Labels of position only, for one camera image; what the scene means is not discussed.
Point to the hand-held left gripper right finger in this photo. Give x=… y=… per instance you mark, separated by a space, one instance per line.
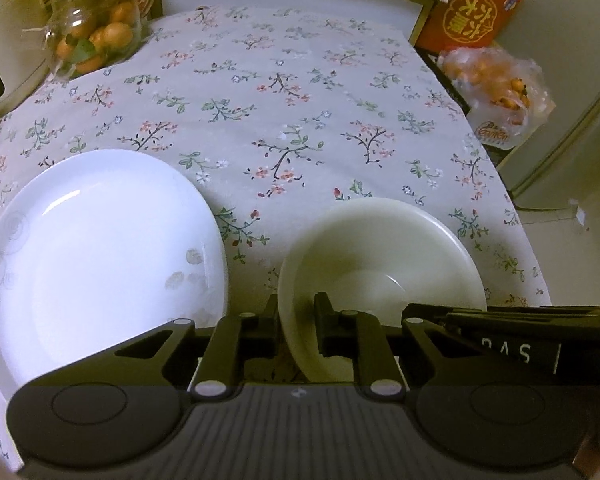
x=322 y=322

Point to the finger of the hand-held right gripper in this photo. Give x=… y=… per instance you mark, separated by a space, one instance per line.
x=505 y=312

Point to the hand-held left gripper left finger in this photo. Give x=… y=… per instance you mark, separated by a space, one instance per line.
x=272 y=322

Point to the cream bowl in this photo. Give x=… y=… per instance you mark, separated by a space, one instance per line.
x=380 y=250

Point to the white plate with grey swirls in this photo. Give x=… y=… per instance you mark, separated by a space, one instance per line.
x=95 y=260

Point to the floral tablecloth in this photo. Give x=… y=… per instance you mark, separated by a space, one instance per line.
x=305 y=110

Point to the plastic bag of tangerines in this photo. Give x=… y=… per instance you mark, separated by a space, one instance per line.
x=495 y=80

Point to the red gift box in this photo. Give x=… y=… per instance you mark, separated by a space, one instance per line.
x=470 y=15

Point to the pile of small tangerines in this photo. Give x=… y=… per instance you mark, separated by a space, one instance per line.
x=112 y=35

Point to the glass jar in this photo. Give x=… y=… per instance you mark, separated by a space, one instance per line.
x=65 y=15

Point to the white air fryer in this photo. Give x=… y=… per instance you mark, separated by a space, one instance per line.
x=10 y=50

